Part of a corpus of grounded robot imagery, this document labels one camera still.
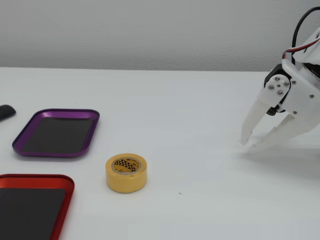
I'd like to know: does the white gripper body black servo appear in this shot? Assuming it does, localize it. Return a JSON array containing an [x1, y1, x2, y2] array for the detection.
[[264, 58, 320, 133]]

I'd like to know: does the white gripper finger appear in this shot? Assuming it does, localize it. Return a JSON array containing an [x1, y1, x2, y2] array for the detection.
[[245, 113, 316, 154], [240, 74, 292, 147]]

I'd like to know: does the yellow masking tape roll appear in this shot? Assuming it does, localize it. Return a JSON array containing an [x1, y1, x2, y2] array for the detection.
[[105, 153, 148, 194]]

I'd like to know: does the purple metal dish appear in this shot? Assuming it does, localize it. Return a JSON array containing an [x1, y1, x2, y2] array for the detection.
[[11, 108, 101, 159]]

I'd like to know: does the red metal dish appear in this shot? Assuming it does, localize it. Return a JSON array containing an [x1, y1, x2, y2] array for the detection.
[[0, 173, 75, 240]]

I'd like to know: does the black plastic object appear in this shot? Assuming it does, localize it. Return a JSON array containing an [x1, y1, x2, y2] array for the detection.
[[0, 104, 17, 123]]

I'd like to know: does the red white black servo wire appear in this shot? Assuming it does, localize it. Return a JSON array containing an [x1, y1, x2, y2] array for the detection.
[[283, 37, 320, 61]]

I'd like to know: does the black cable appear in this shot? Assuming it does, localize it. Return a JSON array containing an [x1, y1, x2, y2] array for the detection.
[[292, 6, 320, 64]]

